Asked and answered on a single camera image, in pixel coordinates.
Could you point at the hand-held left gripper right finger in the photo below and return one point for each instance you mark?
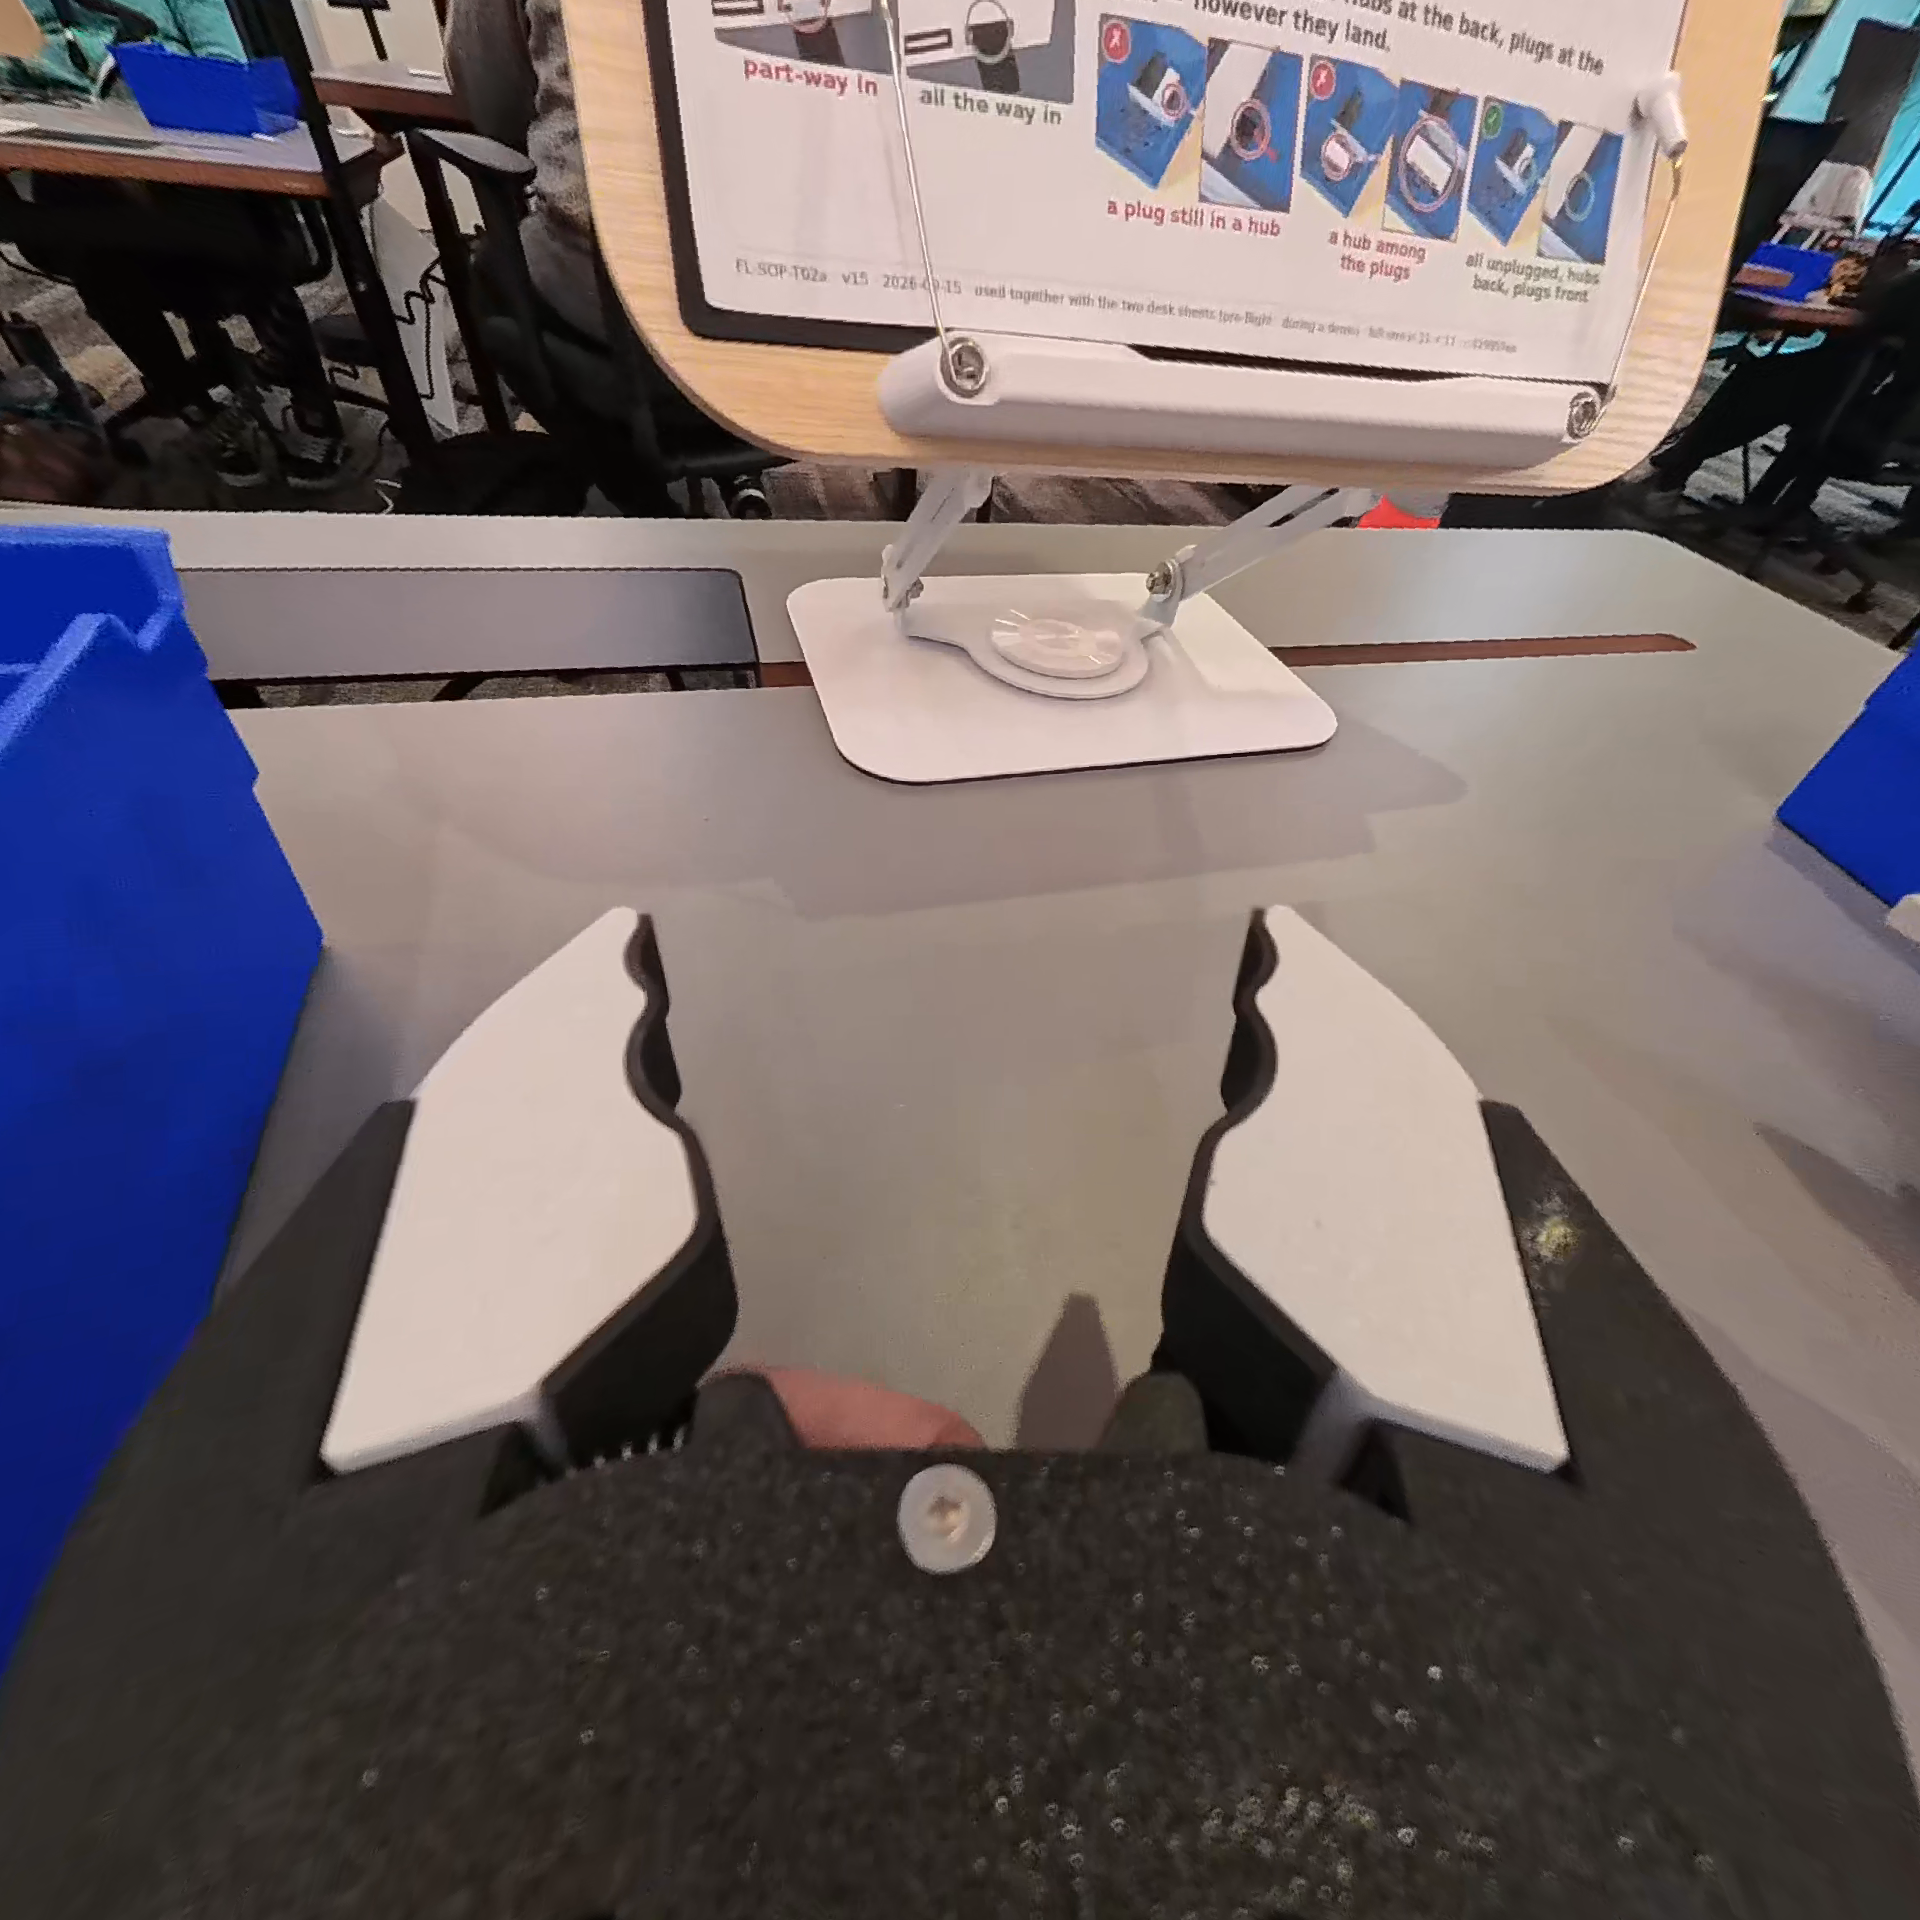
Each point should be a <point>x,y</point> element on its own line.
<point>1350,1201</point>

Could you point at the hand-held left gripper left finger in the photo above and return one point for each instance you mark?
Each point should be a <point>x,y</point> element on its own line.
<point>541,1201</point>

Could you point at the blue plastic bin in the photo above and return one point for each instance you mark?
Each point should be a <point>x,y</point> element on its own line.
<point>136,976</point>
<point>1861,794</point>
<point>196,91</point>

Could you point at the black office chair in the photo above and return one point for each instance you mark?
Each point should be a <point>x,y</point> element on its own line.
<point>479,165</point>

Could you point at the printed instruction sheet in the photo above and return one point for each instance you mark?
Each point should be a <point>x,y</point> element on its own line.
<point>841,181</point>

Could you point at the grey table with wooden edge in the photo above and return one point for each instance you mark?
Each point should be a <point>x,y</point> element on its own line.
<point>152,158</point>

